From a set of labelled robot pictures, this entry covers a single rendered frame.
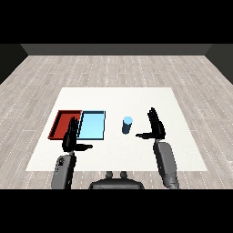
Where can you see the light blue shallow open box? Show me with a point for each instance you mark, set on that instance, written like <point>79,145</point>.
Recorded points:
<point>91,125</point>

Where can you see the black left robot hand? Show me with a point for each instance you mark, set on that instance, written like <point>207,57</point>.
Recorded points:
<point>70,140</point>

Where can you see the red shallow open box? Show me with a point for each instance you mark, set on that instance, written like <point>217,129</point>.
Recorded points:
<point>63,124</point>

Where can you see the dark grey robot body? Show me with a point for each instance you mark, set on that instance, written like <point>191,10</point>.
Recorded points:
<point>116,182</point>

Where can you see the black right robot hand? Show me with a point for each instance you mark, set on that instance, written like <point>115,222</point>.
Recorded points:
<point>156,126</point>

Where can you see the small blue can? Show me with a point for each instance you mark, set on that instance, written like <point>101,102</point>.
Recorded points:
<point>127,125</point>

